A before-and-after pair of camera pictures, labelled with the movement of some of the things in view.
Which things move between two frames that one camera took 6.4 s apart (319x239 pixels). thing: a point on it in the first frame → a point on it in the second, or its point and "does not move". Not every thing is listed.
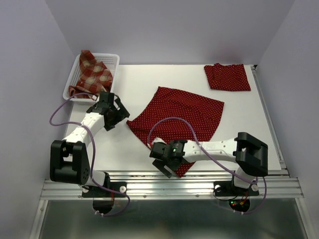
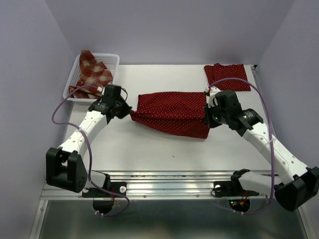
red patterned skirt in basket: (94, 77) does not move
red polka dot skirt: (229, 77) does not move
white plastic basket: (111, 61) does not move
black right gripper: (160, 165) → (211, 123)
